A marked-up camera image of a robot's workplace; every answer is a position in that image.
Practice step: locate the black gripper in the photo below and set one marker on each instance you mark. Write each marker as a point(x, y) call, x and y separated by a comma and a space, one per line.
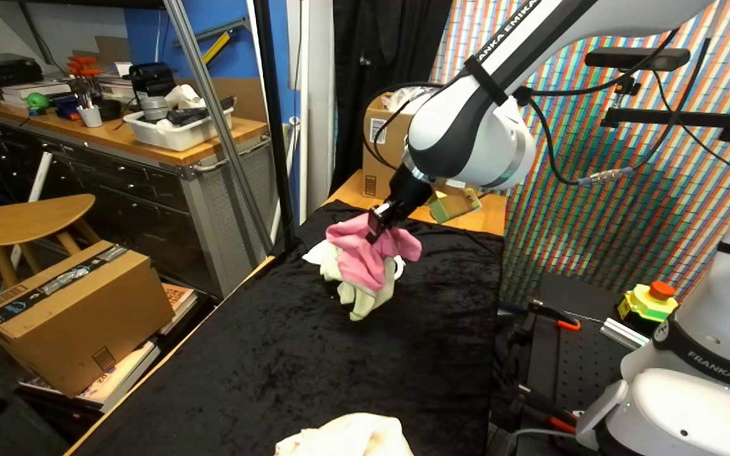
point(409, 190)

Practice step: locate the pale green white cloth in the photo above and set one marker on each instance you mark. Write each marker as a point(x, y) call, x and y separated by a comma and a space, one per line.
point(359, 299)

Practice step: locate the cream beige shirt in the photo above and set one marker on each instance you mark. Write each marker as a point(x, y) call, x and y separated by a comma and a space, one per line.
point(352, 434)

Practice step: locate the pink cloth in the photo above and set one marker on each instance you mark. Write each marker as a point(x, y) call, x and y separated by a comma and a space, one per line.
point(364, 258)

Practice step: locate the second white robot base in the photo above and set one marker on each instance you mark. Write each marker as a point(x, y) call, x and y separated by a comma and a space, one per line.
point(672, 396)

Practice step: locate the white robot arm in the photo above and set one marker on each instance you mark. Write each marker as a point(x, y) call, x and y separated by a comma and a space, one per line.
point(473, 127)

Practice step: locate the black velvet table cloth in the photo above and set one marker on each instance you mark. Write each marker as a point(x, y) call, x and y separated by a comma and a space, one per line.
point(283, 355)

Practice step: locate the wooden workbench with drawers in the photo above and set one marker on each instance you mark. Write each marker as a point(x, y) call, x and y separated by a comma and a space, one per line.
point(182, 208)

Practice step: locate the white tray with items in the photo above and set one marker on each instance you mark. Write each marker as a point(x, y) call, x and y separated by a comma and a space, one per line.
point(179, 130)

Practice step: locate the emergency stop button yellow red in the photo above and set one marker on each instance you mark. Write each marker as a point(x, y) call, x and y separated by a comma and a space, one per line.
point(651, 303)

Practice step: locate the silver diagonal metal pole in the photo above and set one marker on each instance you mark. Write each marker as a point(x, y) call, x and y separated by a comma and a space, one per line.
point(215, 109)

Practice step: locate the brown cardboard box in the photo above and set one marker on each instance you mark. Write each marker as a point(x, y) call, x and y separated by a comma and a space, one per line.
point(76, 321)

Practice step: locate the wooden stool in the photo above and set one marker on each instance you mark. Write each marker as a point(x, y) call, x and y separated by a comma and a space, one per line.
point(23, 225)

